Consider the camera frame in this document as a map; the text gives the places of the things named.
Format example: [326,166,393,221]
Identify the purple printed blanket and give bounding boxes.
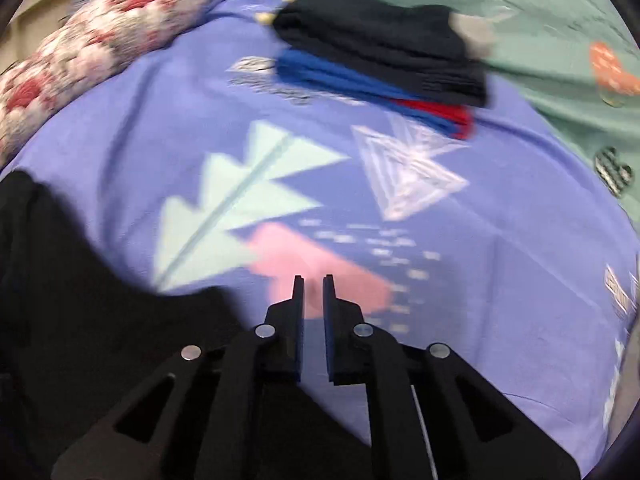
[0,0,640,480]

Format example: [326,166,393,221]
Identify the black pants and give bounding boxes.
[0,170,368,480]

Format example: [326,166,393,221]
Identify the floral patterned pillow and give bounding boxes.
[0,0,209,167]

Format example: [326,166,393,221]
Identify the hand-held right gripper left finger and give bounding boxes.
[50,275,306,480]

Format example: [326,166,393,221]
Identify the red folded garment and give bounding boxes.
[390,98,474,142]

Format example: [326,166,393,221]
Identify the green printed bedsheet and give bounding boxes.
[270,0,640,213]

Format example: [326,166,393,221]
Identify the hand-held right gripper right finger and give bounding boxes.
[322,274,582,480]

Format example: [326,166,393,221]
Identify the small grey folded cloth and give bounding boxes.
[449,10,497,58]

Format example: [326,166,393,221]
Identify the navy folded garment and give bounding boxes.
[272,0,489,109]

